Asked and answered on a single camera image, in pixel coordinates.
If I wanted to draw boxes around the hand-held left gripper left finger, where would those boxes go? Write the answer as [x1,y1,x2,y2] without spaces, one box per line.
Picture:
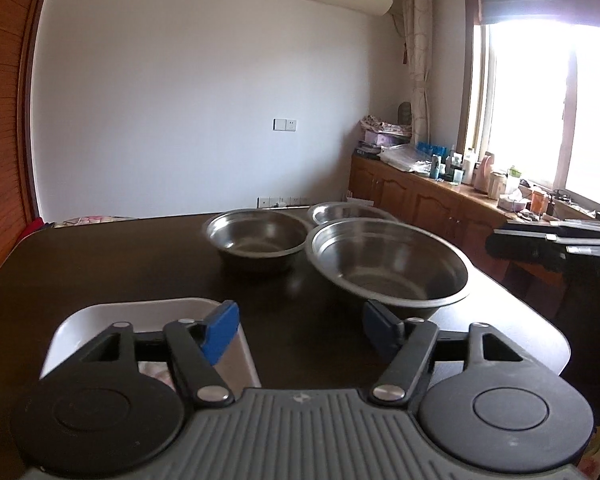
[75,301,241,408]

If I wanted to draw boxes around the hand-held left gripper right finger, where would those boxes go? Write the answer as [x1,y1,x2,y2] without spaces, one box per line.
[362,300,527,407]

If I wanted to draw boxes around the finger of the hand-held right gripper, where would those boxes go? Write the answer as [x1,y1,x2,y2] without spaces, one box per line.
[485,229,570,265]
[547,219,600,240]

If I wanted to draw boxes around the large steel bowl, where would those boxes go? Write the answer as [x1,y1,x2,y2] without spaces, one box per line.
[305,219,471,322]

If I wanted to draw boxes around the white square floral plate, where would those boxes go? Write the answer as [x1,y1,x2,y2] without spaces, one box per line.
[40,298,262,391]

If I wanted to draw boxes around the medium steel bowl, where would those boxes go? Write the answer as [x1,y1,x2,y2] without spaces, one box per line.
[202,208,311,274]

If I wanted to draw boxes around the small steel bowl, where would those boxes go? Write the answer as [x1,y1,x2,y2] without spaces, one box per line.
[307,202,400,227]

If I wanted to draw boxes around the tissue box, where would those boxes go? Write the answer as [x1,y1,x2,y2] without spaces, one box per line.
[497,192,528,211]

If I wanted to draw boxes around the white jar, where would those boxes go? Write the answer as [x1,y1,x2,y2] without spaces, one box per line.
[487,170,508,200]

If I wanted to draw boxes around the pink thermos jug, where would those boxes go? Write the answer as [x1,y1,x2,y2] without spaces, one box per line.
[475,152,496,191]

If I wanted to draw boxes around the brown wooden cabinet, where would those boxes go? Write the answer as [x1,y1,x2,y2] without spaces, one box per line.
[350,152,600,286]

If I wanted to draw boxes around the wooden framed window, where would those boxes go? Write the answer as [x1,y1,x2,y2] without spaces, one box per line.
[457,0,600,221]

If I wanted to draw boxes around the clear plastic bags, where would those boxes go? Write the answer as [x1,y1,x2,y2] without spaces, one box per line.
[380,144,433,173]

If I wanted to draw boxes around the pink floral bedding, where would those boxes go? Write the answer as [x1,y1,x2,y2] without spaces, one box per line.
[62,215,138,226]

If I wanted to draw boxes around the pink purple box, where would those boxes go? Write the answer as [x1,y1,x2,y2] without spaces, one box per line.
[364,131,411,147]

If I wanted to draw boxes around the folded patterned cloth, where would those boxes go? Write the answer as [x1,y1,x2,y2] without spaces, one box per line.
[361,115,413,136]

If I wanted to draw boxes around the cream patterned curtain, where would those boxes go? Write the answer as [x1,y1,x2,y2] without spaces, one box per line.
[399,0,433,146]

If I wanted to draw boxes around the brown wooden wardrobe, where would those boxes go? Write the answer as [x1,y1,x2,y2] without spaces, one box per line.
[0,0,56,291]

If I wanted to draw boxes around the row of white wall outlets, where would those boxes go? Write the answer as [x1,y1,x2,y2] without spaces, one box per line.
[257,196,308,209]

